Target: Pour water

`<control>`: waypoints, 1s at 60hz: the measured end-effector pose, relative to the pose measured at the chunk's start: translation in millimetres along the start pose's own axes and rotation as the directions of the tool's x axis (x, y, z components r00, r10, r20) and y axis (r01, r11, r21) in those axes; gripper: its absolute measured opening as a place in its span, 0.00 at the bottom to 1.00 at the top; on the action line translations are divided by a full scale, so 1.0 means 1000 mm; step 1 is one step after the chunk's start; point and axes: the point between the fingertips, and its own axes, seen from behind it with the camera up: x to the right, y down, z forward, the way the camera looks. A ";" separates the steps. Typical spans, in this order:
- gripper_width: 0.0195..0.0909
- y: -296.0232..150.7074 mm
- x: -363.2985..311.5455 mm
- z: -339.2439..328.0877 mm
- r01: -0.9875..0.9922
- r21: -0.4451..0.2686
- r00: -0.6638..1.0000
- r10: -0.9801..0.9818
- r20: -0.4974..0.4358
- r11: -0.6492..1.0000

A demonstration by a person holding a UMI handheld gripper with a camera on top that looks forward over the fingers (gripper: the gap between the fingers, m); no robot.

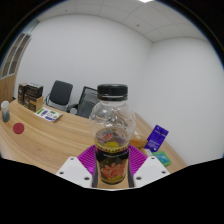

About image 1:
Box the grey mesh office chair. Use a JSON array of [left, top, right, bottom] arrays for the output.
[[68, 85, 99, 119]]

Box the white and grey cup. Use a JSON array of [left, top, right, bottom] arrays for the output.
[[0, 100, 11, 123]]

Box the flat round red coaster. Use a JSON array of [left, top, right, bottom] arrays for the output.
[[12, 122, 26, 135]]

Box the orange box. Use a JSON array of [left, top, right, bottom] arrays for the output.
[[131, 133, 148, 149]]

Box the clear bottle with black cap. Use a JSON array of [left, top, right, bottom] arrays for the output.
[[88, 83, 137, 186]]

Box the tan cardboard box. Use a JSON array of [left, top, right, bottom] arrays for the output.
[[23, 94, 44, 113]]

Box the black office chair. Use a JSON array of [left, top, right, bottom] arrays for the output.
[[44, 79, 74, 112]]

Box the white printed leaflet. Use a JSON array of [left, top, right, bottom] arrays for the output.
[[33, 107, 64, 123]]

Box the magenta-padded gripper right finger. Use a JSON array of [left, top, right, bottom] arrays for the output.
[[128, 144, 171, 188]]

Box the purple card package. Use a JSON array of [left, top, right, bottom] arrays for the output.
[[143, 124, 170, 153]]

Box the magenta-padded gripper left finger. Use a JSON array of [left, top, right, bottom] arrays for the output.
[[55, 144, 98, 188]]

